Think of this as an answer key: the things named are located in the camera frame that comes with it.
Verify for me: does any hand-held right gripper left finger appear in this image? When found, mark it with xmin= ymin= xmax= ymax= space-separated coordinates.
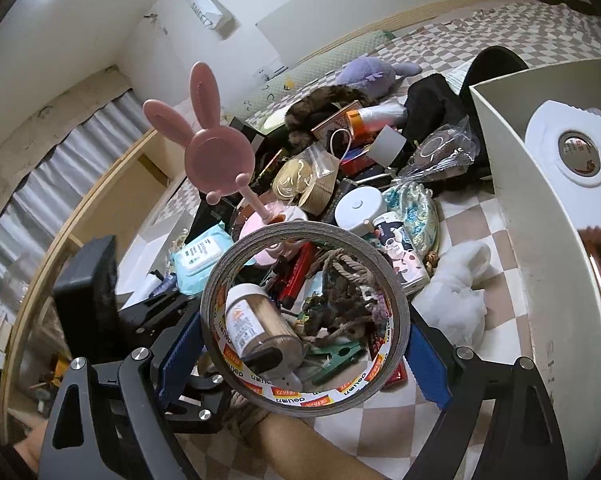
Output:
xmin=39 ymin=307 xmax=216 ymax=480

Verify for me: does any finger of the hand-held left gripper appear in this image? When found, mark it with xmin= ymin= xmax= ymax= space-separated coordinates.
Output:
xmin=118 ymin=292 xmax=201 ymax=353
xmin=163 ymin=375 xmax=231 ymax=436

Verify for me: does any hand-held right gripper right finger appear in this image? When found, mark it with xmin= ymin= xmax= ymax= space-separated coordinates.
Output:
xmin=405 ymin=305 xmax=568 ymax=480

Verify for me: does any large grey duct tape roll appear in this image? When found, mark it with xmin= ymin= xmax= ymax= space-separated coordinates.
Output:
xmin=200 ymin=221 xmax=411 ymax=417

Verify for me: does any white plastic container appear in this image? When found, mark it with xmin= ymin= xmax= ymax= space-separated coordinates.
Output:
xmin=467 ymin=57 xmax=601 ymax=480

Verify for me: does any person's left forearm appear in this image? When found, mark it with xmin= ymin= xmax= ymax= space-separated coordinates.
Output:
xmin=8 ymin=417 xmax=51 ymax=480

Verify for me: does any red packet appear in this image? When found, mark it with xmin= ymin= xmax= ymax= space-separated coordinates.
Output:
xmin=380 ymin=360 xmax=407 ymax=403

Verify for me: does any white plastic bag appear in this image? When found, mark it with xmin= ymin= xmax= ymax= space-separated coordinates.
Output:
xmin=410 ymin=240 xmax=493 ymax=348

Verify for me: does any teal wet wipes pack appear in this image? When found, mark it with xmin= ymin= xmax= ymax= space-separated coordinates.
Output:
xmin=173 ymin=224 xmax=234 ymax=297

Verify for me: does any clear toothpick jar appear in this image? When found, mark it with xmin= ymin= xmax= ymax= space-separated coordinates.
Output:
xmin=224 ymin=284 xmax=303 ymax=367

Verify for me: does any green clothespin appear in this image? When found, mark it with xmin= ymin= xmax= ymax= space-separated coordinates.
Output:
xmin=305 ymin=342 xmax=368 ymax=386

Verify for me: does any cartoon printed cup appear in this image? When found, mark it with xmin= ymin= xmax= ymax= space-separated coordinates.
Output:
xmin=373 ymin=212 xmax=431 ymax=296

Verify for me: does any cardboard tube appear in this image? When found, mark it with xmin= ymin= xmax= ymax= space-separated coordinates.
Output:
xmin=230 ymin=402 xmax=386 ymax=480

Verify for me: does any dark tangled yarn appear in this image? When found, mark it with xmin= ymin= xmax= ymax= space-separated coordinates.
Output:
xmin=295 ymin=290 xmax=376 ymax=346

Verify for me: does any grey curtain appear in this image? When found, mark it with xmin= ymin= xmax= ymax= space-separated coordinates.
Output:
xmin=0 ymin=87 xmax=154 ymax=361

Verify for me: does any checkered bed sheet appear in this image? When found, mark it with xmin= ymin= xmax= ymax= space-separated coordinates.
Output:
xmin=170 ymin=0 xmax=601 ymax=480

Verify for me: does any teal embroidered pouch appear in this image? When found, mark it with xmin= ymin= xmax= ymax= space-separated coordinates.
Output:
xmin=385 ymin=182 xmax=441 ymax=261

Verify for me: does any red foil tube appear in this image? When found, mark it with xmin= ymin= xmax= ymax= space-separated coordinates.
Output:
xmin=280 ymin=242 xmax=315 ymax=308

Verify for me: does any white round tin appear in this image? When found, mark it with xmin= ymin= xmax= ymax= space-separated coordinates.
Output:
xmin=334 ymin=187 xmax=388 ymax=236

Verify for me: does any pink bunny mirror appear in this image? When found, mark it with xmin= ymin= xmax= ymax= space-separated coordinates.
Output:
xmin=143 ymin=61 xmax=311 ymax=266

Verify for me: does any brown paper tape roll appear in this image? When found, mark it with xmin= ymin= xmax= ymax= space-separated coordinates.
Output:
xmin=298 ymin=180 xmax=338 ymax=218

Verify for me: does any clear bag with dark item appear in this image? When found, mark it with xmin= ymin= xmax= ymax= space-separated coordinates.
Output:
xmin=390 ymin=117 xmax=481 ymax=186

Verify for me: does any plastic bag with gold item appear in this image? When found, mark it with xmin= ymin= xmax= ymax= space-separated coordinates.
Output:
xmin=270 ymin=142 xmax=341 ymax=201

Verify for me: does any white roll with red core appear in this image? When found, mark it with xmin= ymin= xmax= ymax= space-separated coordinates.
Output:
xmin=524 ymin=100 xmax=601 ymax=228

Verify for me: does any silver bottle with orange cap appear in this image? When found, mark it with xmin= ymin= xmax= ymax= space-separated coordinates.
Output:
xmin=345 ymin=102 xmax=406 ymax=143

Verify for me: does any brown box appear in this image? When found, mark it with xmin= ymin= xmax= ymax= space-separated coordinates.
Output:
xmin=311 ymin=100 xmax=366 ymax=146

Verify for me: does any black bag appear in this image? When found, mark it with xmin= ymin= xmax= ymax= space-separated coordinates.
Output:
xmin=403 ymin=74 xmax=488 ymax=181

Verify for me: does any brown fur piece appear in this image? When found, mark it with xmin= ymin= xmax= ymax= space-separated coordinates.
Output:
xmin=284 ymin=85 xmax=363 ymax=148

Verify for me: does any purple plush toy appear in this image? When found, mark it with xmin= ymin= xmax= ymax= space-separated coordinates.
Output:
xmin=334 ymin=57 xmax=423 ymax=98

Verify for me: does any white air conditioner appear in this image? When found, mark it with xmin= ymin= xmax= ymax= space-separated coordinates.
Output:
xmin=180 ymin=0 xmax=236 ymax=41

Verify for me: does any black rounded object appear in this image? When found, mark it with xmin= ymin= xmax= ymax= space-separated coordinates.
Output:
xmin=467 ymin=46 xmax=530 ymax=86

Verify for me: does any rope wound on tube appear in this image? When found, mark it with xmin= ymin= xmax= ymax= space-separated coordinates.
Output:
xmin=228 ymin=390 xmax=274 ymax=433

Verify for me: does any wooden frame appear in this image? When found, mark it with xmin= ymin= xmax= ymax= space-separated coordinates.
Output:
xmin=0 ymin=127 xmax=196 ymax=411

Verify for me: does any braided rope bundle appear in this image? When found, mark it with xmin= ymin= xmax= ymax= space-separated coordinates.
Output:
xmin=320 ymin=247 xmax=386 ymax=306

